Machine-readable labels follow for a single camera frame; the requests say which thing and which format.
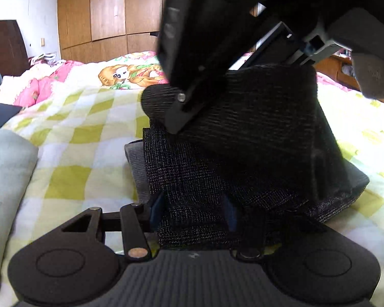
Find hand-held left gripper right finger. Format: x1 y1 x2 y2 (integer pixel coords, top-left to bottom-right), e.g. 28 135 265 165
222 195 268 261

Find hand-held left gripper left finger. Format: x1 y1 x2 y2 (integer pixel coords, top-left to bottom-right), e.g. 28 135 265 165
61 193 164 261

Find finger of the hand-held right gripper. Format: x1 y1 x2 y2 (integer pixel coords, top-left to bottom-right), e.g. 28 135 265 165
166 67 228 135

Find dark grey checked pants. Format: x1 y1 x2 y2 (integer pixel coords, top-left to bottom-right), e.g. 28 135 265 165
124 65 371 254

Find person's right hand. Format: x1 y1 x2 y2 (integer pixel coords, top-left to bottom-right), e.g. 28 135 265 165
330 6 384 129

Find brown wooden wardrobe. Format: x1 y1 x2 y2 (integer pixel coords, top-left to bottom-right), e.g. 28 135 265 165
57 0 171 65

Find cartoon printed checked quilt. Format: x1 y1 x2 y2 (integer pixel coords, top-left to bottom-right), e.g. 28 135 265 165
0 51 384 307

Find wooden desk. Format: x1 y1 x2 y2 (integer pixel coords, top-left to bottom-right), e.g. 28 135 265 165
313 54 363 91

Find pale grey pillow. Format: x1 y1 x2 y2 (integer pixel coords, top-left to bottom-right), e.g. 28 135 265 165
0 128 39 299

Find pile of clothes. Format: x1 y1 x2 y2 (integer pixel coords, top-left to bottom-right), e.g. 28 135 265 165
30 52 57 67

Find pink fringed blanket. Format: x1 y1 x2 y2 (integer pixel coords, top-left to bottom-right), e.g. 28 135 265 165
2 60 95 107

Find dark wooden headboard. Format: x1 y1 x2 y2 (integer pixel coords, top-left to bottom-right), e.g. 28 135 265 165
0 20 30 78

